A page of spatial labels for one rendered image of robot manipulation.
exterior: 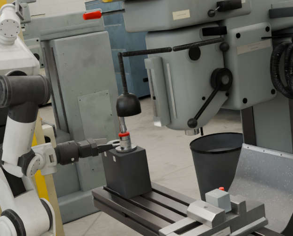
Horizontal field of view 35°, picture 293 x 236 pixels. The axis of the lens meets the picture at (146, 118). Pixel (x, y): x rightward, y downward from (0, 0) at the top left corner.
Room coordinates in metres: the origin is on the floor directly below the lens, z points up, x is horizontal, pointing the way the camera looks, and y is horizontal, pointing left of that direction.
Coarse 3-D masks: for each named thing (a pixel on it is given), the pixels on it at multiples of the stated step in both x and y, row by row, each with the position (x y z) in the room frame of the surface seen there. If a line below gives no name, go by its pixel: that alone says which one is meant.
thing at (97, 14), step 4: (92, 12) 1.41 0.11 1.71; (96, 12) 1.42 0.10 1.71; (100, 12) 1.43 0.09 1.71; (104, 12) 1.44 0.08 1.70; (108, 12) 1.44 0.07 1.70; (112, 12) 1.45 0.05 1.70; (116, 12) 1.46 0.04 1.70; (120, 12) 1.46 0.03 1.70; (124, 12) 1.47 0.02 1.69; (84, 16) 1.40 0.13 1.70; (88, 16) 1.40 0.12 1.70; (92, 16) 1.41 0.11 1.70; (96, 16) 1.41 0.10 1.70; (100, 16) 1.42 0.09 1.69
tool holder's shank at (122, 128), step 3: (120, 117) 1.84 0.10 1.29; (123, 117) 1.85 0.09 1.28; (120, 120) 1.84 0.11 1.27; (123, 120) 1.84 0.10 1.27; (120, 123) 1.84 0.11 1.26; (123, 123) 1.84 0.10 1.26; (120, 126) 1.84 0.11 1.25; (123, 126) 1.84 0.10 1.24; (120, 129) 1.84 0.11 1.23; (123, 129) 1.84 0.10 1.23; (126, 129) 1.85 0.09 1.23; (123, 132) 1.84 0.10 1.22
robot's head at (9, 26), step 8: (8, 8) 1.56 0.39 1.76; (0, 16) 1.51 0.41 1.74; (8, 16) 1.49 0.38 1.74; (16, 16) 1.52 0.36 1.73; (0, 24) 1.48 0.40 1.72; (8, 24) 1.49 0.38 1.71; (16, 24) 1.49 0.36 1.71; (0, 32) 1.49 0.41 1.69; (8, 32) 1.50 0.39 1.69; (16, 32) 1.50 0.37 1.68
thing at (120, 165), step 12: (132, 144) 1.87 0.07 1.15; (108, 156) 1.89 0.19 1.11; (120, 156) 1.78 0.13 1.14; (132, 156) 1.80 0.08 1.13; (144, 156) 1.82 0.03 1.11; (108, 168) 1.92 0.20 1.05; (120, 168) 1.78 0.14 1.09; (132, 168) 1.79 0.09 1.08; (144, 168) 1.82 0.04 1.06; (108, 180) 1.94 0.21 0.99; (120, 180) 1.81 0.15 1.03; (132, 180) 1.79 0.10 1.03; (144, 180) 1.81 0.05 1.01; (120, 192) 1.83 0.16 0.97; (132, 192) 1.79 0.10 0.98; (144, 192) 1.81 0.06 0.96
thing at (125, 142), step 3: (129, 135) 1.84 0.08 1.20; (120, 138) 1.84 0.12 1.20; (123, 138) 1.83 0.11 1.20; (126, 138) 1.83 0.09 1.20; (129, 138) 1.84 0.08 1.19; (120, 141) 1.84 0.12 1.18; (123, 141) 1.83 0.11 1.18; (126, 141) 1.83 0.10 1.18; (129, 141) 1.84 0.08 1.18; (120, 144) 1.84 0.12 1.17; (123, 144) 1.83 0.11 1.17; (126, 144) 1.83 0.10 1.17; (129, 144) 1.84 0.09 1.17; (123, 147) 1.83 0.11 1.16; (126, 147) 1.83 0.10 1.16
